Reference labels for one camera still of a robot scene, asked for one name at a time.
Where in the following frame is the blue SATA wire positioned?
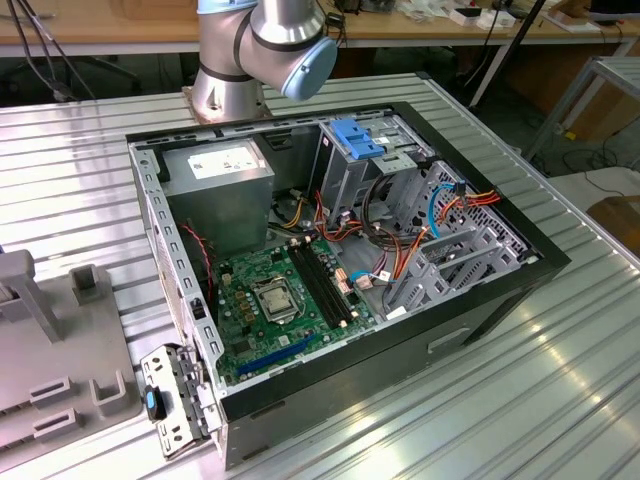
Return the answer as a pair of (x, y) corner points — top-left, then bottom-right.
(348, 182), (460, 289)

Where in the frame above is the orange red disk power wire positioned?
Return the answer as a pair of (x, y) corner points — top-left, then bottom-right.
(389, 187), (502, 281)

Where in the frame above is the silver disk bay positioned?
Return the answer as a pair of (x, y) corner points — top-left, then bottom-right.
(382, 224), (544, 321)

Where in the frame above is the black RAM slot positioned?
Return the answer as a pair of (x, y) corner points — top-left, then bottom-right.
(292, 241), (342, 326)
(286, 242), (335, 327)
(306, 239), (355, 322)
(300, 240), (349, 324)

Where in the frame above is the silver optical drive cage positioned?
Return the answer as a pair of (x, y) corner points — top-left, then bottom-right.
(307, 112), (436, 221)

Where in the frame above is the silver CPU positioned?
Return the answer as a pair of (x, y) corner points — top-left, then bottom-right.
(259, 289), (291, 316)

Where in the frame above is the CPU socket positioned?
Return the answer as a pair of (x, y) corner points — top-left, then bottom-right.
(249, 279), (301, 326)

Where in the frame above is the grey power supply box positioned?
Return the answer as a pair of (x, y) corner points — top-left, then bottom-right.
(160, 138), (276, 261)

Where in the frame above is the blue plastic bay latch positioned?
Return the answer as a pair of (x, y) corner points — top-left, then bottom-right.
(329, 117), (389, 161)

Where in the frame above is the green motherboard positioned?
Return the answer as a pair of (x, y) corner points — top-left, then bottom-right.
(212, 234), (379, 386)

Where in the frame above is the blue expansion slot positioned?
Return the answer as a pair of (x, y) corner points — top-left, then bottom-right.
(234, 332), (317, 379)

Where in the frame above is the black open PC case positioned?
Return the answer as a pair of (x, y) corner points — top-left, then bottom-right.
(124, 99), (572, 472)

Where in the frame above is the silver expansion card retainer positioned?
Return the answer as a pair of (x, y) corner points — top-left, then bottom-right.
(139, 342), (225, 461)

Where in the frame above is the small white box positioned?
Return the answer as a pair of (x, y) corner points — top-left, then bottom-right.
(448, 5), (484, 27)

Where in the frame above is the grey parts rack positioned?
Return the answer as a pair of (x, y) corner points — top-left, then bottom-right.
(0, 249), (145, 454)

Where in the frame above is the brown cardboard box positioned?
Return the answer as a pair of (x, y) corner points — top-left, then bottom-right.
(587, 194), (640, 251)

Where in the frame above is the wooden desk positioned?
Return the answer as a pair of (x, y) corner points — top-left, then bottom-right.
(0, 0), (640, 109)

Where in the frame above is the black monitor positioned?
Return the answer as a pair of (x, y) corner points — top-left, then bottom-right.
(589, 0), (640, 25)

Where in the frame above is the orange red wire bundle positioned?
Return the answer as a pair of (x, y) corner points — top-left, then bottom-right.
(314, 192), (366, 244)

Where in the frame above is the yellow black power wire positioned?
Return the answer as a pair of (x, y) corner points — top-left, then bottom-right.
(279, 188), (309, 230)

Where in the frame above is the black wire bundle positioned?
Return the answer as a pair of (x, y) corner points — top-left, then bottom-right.
(360, 172), (401, 251)

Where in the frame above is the red black fan wire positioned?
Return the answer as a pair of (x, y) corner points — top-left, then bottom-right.
(179, 223), (215, 304)

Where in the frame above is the square brown base plate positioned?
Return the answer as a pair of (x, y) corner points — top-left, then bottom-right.
(180, 84), (275, 126)

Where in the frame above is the blue black latch handle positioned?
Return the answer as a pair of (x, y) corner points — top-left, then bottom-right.
(143, 383), (169, 422)

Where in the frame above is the aluminium frame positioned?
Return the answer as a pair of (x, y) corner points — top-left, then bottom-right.
(524, 54), (640, 161)

